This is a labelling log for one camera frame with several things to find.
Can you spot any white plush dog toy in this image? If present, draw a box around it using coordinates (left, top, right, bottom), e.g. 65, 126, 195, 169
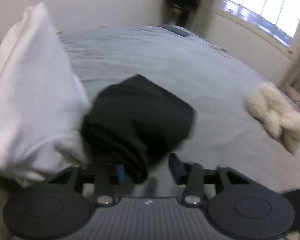
245, 82, 300, 154

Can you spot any window with white frame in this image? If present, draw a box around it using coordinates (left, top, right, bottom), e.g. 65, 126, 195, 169
214, 0, 300, 60

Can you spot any dark tablet on bed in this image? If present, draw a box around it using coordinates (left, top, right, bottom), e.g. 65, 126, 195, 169
159, 24, 191, 37

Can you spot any white pillow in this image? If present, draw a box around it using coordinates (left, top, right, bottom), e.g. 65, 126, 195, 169
0, 3, 90, 187

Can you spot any left grey curtain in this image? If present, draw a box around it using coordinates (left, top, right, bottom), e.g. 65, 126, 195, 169
189, 0, 222, 37

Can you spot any grey bed sheet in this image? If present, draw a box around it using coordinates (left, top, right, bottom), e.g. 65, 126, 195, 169
0, 24, 300, 240

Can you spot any folded black garment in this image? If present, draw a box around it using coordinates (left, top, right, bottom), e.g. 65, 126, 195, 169
81, 75, 196, 184

